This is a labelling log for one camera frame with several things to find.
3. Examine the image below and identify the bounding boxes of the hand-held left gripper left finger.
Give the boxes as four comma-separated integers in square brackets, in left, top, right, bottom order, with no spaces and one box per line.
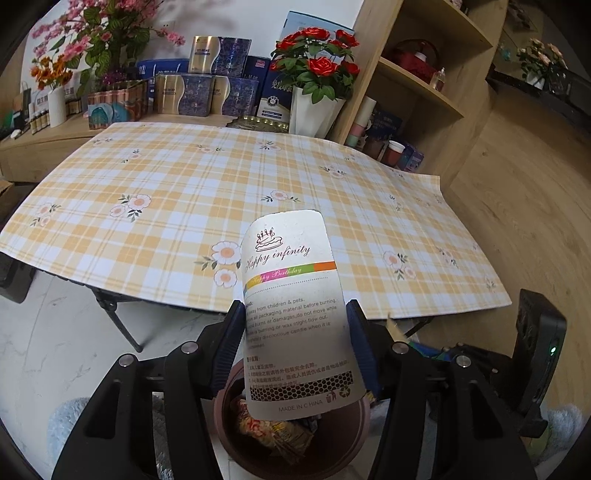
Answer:
[52,300,246,480]

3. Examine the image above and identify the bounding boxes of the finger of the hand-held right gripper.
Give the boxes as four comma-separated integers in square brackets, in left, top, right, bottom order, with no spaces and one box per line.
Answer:
[438,342,513,393]

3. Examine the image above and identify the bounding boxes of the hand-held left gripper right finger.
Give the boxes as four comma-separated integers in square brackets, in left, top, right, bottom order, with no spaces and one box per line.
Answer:
[346,299,539,480]

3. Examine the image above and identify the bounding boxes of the white printed card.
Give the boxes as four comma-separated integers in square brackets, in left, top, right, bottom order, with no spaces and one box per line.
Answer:
[241,209,365,422]

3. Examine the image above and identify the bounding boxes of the brown round trash bin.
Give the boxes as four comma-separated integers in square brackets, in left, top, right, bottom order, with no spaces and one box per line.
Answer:
[212,357,372,476]

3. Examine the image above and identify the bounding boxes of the person's right fluffy leg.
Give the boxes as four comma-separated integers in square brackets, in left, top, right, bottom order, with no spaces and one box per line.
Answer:
[547,405,585,444]

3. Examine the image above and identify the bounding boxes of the person's fluffy leg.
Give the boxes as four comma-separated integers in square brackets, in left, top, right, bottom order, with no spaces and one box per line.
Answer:
[547,405,585,444]
[46,397,90,457]

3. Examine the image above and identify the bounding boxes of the brown snack wrapper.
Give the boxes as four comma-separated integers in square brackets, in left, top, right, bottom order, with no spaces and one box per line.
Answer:
[235,399,319,467]

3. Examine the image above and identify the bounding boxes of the yellow plaid tablecloth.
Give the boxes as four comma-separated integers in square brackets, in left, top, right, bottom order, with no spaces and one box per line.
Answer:
[0,122,512,321]

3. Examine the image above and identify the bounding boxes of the person's left fluffy leg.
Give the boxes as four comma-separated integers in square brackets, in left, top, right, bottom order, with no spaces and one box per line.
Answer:
[46,397,90,457]

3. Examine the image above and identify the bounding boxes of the small blue box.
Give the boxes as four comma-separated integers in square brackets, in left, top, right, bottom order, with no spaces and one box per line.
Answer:
[397,143,424,172]

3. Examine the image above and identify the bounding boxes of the red paper cup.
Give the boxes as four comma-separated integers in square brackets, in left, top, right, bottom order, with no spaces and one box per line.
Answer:
[385,140,406,168]

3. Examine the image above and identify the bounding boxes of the wooden shelf unit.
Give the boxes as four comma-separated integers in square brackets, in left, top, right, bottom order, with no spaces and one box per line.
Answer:
[325,0,509,188]

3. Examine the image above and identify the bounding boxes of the gold tray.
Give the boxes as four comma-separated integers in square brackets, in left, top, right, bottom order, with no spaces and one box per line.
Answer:
[226,115,291,134]

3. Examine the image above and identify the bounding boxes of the black floor box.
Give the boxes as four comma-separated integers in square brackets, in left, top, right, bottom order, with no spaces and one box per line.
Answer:
[0,253,37,304]

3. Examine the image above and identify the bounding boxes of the black counter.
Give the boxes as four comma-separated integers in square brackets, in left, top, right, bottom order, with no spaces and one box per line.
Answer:
[487,69,591,123]

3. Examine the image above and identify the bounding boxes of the white faceted vase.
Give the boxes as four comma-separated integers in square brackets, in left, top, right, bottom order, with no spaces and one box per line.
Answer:
[288,87,347,138]

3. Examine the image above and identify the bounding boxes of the blue and white box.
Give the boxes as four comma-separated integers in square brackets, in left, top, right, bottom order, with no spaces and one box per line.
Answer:
[255,69,296,130]

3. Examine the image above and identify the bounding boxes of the gold and blue gift box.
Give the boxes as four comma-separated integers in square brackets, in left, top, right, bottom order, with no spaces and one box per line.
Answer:
[188,34,252,78]
[154,74,217,116]
[210,76,259,117]

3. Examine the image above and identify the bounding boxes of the copper fluted planter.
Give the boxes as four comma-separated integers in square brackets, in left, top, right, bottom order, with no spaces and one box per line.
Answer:
[87,79,149,131]

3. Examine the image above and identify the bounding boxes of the pink flowers in white vase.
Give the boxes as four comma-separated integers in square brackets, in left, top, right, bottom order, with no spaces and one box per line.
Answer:
[516,38,568,90]

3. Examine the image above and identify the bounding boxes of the dark blue red-label box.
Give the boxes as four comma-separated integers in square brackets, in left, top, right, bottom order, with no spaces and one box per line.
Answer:
[242,55,272,79]

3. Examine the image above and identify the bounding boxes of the red rose bouquet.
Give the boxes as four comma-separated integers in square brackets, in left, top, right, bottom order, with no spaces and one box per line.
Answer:
[270,27,361,104]

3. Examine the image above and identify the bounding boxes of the blue gift bag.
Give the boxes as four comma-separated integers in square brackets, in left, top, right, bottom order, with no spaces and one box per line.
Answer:
[136,59,191,104]

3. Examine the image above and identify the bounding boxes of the red teapot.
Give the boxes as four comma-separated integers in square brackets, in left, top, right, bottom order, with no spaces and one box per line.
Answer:
[390,39,439,84]

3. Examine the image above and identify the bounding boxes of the white ribbed vase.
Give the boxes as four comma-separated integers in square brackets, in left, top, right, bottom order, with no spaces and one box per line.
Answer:
[47,88,68,128]

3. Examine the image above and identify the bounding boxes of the row of small bottles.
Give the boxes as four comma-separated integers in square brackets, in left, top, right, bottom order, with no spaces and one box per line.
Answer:
[25,104,51,136]

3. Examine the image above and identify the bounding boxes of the orange flowers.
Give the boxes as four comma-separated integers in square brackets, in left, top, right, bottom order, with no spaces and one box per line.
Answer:
[30,55,75,90]

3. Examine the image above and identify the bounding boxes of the pink flower plant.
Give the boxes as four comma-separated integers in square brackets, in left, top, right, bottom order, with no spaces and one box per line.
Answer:
[30,0,185,95]

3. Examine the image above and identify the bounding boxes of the black folding table frame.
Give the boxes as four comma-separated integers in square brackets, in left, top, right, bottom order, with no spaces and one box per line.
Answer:
[90,288,435,354]

